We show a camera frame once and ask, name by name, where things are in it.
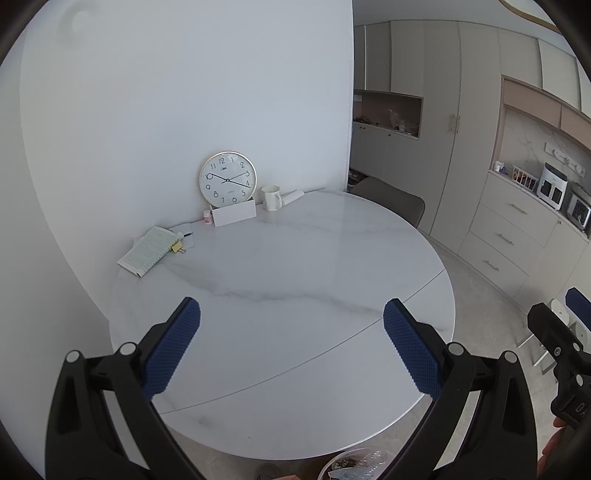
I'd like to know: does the white stool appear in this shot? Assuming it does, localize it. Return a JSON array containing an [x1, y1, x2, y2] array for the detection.
[[515, 298, 583, 370]]

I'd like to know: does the grey dining chair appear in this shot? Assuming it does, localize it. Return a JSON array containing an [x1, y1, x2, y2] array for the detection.
[[352, 176, 426, 229]]

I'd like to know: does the white wall rail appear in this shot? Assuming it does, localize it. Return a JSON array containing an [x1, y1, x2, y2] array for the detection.
[[545, 142, 588, 178]]

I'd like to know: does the round white wall clock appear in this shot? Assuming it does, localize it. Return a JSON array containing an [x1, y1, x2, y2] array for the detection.
[[199, 151, 257, 207]]

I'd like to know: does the upper wall cabinet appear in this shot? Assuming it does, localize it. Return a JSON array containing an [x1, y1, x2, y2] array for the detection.
[[501, 39, 591, 153]]

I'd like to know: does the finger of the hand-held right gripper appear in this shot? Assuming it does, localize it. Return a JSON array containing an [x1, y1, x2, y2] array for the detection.
[[527, 302, 583, 365], [566, 287, 591, 333]]

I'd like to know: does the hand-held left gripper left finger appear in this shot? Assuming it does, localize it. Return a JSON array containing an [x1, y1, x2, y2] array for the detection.
[[45, 296, 204, 480]]

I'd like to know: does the silver toaster oven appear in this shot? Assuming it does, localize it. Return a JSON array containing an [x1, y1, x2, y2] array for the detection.
[[566, 187, 591, 232]]

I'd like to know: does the white mug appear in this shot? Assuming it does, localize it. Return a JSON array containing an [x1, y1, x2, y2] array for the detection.
[[261, 185, 283, 212]]

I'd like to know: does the white paper sheet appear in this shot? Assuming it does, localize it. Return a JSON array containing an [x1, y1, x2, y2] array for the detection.
[[173, 223, 195, 250]]

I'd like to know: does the white plastic waste bin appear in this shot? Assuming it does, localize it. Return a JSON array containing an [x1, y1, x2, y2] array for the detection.
[[318, 448, 398, 480]]

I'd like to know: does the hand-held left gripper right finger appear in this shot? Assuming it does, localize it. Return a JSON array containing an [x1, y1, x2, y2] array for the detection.
[[382, 298, 540, 480]]

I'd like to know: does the white card box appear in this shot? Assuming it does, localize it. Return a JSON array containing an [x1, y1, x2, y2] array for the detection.
[[211, 198, 257, 228]]

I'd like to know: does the person's right hand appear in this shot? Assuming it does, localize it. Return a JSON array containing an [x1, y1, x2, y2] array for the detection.
[[541, 415, 573, 480]]

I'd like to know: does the green lined notebook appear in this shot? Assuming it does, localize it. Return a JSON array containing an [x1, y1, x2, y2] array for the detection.
[[117, 226, 177, 278]]

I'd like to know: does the oval ceiling light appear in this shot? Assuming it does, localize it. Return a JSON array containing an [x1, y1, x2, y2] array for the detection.
[[501, 0, 559, 28]]

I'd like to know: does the tall beige cabinet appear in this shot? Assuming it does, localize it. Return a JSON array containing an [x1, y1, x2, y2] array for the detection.
[[353, 21, 502, 236]]

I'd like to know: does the white countertop appliance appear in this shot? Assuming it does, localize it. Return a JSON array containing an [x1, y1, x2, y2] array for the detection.
[[536, 162, 568, 210]]

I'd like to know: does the beige drawer cabinet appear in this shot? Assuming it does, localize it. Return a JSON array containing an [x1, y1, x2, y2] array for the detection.
[[457, 171, 591, 301]]

